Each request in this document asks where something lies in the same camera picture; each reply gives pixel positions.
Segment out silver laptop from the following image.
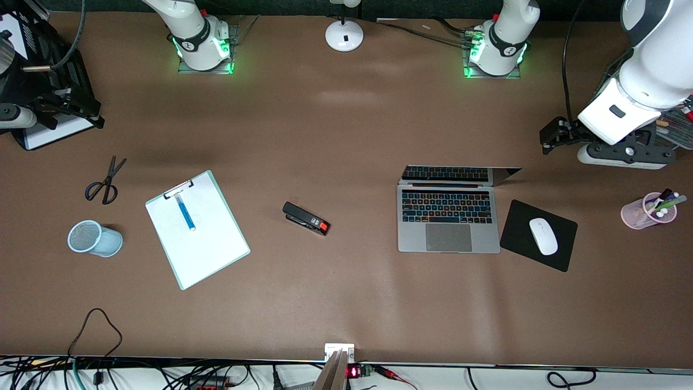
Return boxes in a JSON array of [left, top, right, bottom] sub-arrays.
[[397, 165, 523, 255]]

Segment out blue marker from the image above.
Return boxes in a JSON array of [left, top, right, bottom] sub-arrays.
[[174, 194, 197, 232]]

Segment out black capped marker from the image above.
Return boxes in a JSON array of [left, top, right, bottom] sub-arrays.
[[646, 188, 674, 213]]

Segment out green marker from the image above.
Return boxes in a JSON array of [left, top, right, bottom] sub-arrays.
[[652, 195, 688, 216]]

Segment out black mesh desk organizer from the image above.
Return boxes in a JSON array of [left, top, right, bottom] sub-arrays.
[[596, 48, 693, 151]]

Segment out black document tray with papers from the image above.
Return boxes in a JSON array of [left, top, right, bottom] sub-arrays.
[[0, 11, 105, 151]]

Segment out pink translucent pen cup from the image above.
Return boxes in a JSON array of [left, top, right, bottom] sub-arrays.
[[620, 192, 678, 230]]

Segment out black scissors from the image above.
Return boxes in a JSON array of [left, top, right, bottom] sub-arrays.
[[85, 156, 127, 205]]

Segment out white computer mouse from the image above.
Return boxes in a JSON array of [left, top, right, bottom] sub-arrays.
[[529, 218, 559, 256]]

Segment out black mouse pad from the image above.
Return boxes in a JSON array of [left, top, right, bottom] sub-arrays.
[[499, 199, 578, 272]]

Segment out light blue mesh pen cup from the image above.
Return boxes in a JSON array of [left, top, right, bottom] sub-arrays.
[[68, 220, 123, 258]]

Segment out white clipboard with metal clip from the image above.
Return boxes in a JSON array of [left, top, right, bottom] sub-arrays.
[[145, 170, 251, 291]]

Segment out white round lamp base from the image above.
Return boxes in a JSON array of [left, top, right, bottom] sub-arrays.
[[325, 0, 364, 53]]

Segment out black stapler with red tip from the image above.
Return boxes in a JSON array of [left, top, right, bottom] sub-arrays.
[[282, 201, 330, 237]]

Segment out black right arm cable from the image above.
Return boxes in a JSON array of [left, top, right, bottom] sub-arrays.
[[50, 0, 87, 71]]

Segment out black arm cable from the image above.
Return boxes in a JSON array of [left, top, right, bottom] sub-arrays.
[[561, 0, 588, 125], [50, 0, 87, 71]]

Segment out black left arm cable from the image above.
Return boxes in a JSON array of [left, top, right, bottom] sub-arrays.
[[561, 0, 588, 125]]

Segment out grey table cable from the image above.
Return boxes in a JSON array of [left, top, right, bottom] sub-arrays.
[[376, 21, 473, 48]]

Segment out black coiled cable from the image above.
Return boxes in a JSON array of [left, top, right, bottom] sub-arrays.
[[546, 368, 597, 388]]

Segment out brown looped cable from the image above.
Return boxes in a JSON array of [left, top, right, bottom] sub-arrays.
[[67, 308, 123, 359]]

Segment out red wire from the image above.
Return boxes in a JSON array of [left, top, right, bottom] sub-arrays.
[[372, 365, 419, 390]]

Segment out white bracket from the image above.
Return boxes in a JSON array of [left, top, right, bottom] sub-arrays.
[[324, 343, 356, 364]]

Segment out grey camera post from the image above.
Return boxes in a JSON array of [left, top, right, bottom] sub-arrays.
[[312, 349, 350, 390]]

